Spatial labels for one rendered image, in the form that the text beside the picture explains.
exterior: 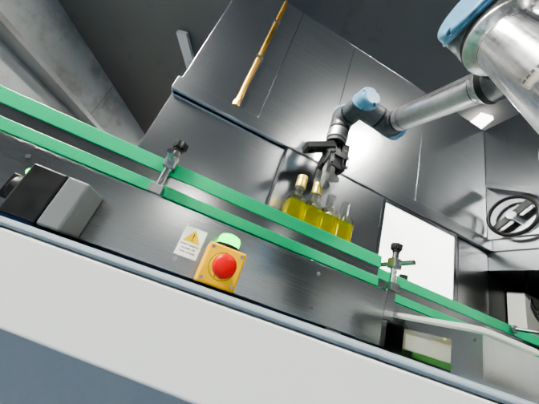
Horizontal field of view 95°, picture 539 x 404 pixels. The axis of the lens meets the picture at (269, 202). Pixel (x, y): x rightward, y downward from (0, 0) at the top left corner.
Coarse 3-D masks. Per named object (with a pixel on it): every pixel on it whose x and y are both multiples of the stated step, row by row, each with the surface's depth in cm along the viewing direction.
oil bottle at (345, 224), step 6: (342, 216) 78; (348, 216) 80; (342, 222) 77; (348, 222) 78; (336, 228) 77; (342, 228) 77; (348, 228) 77; (336, 234) 76; (342, 234) 76; (348, 234) 77; (348, 240) 76
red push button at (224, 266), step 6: (216, 258) 40; (222, 258) 40; (228, 258) 40; (216, 264) 40; (222, 264) 40; (228, 264) 40; (234, 264) 41; (216, 270) 39; (222, 270) 40; (228, 270) 40; (234, 270) 40; (222, 276) 39; (228, 276) 40
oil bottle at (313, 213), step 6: (306, 204) 76; (312, 204) 75; (318, 204) 76; (306, 210) 74; (312, 210) 75; (318, 210) 75; (306, 216) 73; (312, 216) 74; (318, 216) 75; (306, 222) 73; (312, 222) 73; (318, 222) 74
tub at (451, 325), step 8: (408, 320) 58; (416, 320) 57; (424, 320) 54; (432, 320) 52; (440, 320) 51; (456, 328) 48; (464, 328) 46; (472, 328) 45; (480, 328) 45; (488, 336) 45; (496, 336) 44; (504, 336) 45; (512, 344) 46; (520, 344) 46; (528, 352) 47; (536, 352) 47
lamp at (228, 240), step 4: (220, 236) 47; (224, 236) 46; (228, 236) 46; (232, 236) 46; (236, 236) 47; (220, 240) 46; (224, 240) 46; (228, 240) 46; (232, 240) 46; (236, 240) 46; (224, 244) 45; (228, 244) 45; (232, 244) 46; (236, 244) 46; (236, 248) 46
